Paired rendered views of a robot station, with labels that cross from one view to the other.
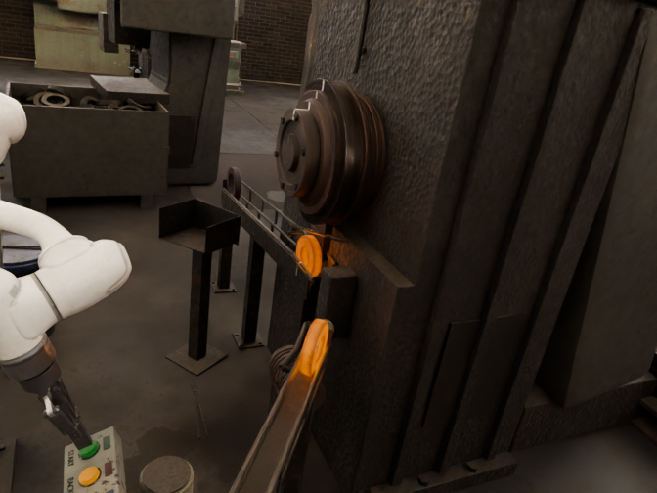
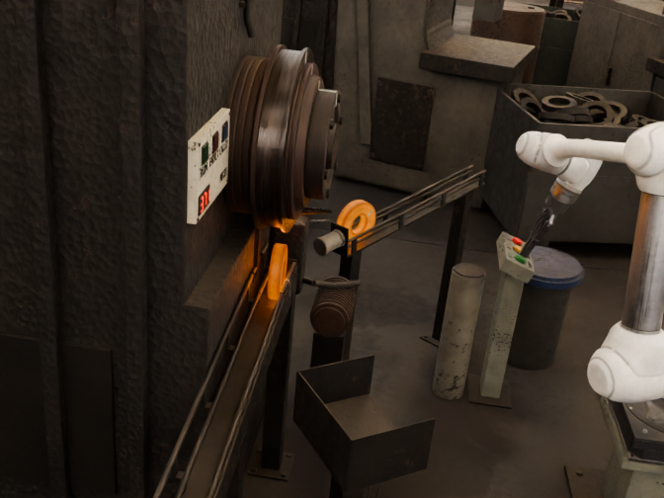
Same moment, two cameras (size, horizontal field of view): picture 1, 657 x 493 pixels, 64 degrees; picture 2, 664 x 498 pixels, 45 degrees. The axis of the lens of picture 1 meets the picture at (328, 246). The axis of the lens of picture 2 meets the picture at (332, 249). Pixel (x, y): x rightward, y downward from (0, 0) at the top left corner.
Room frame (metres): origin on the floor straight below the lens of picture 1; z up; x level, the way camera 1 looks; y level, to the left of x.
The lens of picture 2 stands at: (3.31, 1.25, 1.75)
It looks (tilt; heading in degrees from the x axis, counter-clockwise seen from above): 25 degrees down; 212
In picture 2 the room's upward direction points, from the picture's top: 6 degrees clockwise
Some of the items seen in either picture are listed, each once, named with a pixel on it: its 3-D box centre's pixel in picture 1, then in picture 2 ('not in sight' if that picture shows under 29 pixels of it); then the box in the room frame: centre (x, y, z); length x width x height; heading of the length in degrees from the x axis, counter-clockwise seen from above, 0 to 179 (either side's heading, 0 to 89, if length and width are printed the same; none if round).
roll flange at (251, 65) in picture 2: (344, 155); (255, 135); (1.75, -0.01, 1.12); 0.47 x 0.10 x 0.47; 27
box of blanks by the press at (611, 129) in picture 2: not in sight; (587, 167); (-1.05, 0.10, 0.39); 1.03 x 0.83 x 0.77; 132
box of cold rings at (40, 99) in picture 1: (88, 143); not in sight; (3.85, 1.93, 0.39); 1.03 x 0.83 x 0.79; 121
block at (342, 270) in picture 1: (335, 302); (288, 253); (1.51, -0.05, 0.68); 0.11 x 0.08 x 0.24; 117
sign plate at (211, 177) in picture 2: not in sight; (209, 163); (2.06, 0.12, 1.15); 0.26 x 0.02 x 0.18; 27
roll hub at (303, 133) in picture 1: (295, 153); (324, 144); (1.67, 0.15, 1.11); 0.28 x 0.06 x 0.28; 27
